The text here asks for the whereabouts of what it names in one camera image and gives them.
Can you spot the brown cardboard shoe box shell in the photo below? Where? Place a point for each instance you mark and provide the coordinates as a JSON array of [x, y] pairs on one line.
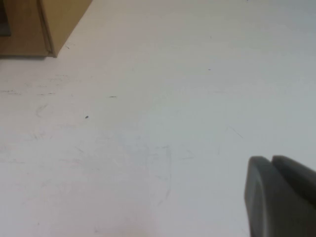
[[66, 22]]

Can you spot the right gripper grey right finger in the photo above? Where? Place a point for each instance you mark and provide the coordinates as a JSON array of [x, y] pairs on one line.
[[298, 172]]

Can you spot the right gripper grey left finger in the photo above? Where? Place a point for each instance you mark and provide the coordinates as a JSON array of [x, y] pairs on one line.
[[269, 205]]

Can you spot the cardboard drawer with window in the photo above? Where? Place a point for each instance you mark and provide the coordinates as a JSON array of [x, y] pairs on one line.
[[22, 37]]

